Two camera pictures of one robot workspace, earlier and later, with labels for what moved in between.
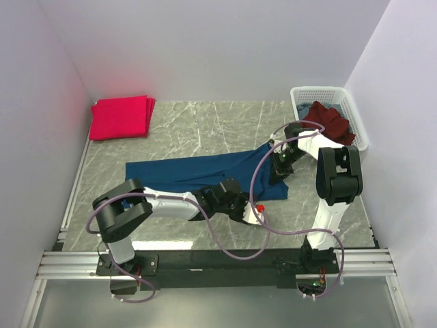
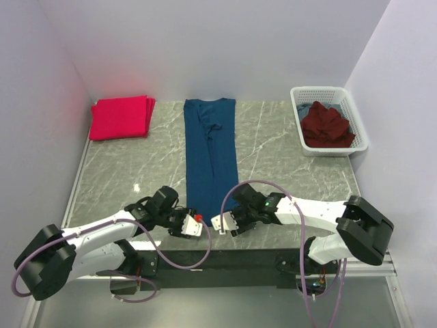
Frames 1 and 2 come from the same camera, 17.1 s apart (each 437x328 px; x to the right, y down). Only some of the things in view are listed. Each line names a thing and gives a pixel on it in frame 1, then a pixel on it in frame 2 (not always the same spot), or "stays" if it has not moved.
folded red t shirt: [120, 117] stays
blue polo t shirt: [248, 171] -> [211, 156]
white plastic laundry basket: [338, 96] stays
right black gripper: [278, 172] -> [242, 227]
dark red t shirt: [336, 128] stays
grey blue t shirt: [303, 109] stays
